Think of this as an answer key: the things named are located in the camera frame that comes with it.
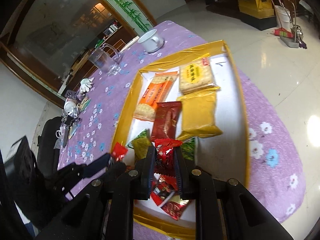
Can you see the purple floral tablecloth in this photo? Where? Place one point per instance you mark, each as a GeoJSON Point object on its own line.
{"type": "Point", "coordinates": [276, 171]}

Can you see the red black candy pack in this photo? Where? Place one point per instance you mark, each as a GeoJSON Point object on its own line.
{"type": "Point", "coordinates": [162, 189]}

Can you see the dark red snack pack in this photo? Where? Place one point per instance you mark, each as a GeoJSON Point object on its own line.
{"type": "Point", "coordinates": [164, 125]}

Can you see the yellow label cracker pack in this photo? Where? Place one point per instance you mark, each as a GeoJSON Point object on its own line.
{"type": "Point", "coordinates": [196, 75]}

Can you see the black tablet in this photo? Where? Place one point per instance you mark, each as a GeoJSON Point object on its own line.
{"type": "Point", "coordinates": [65, 137]}

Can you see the dustpan and broom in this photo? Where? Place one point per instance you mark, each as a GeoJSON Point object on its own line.
{"type": "Point", "coordinates": [294, 37]}

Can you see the orange soda cracker pack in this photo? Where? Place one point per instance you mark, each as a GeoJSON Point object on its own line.
{"type": "Point", "coordinates": [157, 91]}

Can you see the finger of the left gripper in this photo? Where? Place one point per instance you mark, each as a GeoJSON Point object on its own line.
{"type": "Point", "coordinates": [103, 182]}
{"type": "Point", "coordinates": [66, 178]}

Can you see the small red candy pack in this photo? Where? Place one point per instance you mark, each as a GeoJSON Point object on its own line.
{"type": "Point", "coordinates": [119, 151]}

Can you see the black camera device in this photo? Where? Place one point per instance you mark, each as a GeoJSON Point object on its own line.
{"type": "Point", "coordinates": [69, 121]}

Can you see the white ceramic mug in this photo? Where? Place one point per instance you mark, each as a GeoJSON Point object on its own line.
{"type": "Point", "coordinates": [151, 41]}

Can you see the black phone stand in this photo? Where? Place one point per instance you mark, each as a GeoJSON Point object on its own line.
{"type": "Point", "coordinates": [71, 94]}

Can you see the white glove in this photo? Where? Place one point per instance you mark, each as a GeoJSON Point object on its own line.
{"type": "Point", "coordinates": [85, 85]}

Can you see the dark red chocolate bar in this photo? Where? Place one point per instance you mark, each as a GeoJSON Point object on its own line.
{"type": "Point", "coordinates": [175, 206]}

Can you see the plain yellow snack pack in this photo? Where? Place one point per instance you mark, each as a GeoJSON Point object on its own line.
{"type": "Point", "coordinates": [198, 115]}

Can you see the black office chair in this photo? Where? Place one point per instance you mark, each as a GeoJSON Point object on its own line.
{"type": "Point", "coordinates": [48, 155]}

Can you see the green triangular snack pack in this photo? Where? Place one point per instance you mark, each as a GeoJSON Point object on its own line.
{"type": "Point", "coordinates": [189, 148]}

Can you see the colourful booklet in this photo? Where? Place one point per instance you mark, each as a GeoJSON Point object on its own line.
{"type": "Point", "coordinates": [73, 129]}

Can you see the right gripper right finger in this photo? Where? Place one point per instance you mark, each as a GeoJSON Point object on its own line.
{"type": "Point", "coordinates": [224, 209]}

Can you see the green cracker packet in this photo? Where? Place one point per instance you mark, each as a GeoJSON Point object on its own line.
{"type": "Point", "coordinates": [84, 103]}

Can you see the yellow taped cardboard box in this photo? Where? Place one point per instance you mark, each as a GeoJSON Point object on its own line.
{"type": "Point", "coordinates": [226, 156]}

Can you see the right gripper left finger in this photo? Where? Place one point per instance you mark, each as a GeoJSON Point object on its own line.
{"type": "Point", "coordinates": [94, 217]}

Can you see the glass water pitcher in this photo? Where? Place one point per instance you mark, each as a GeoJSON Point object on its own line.
{"type": "Point", "coordinates": [103, 61]}

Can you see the white bucket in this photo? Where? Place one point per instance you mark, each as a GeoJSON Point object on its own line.
{"type": "Point", "coordinates": [283, 17]}

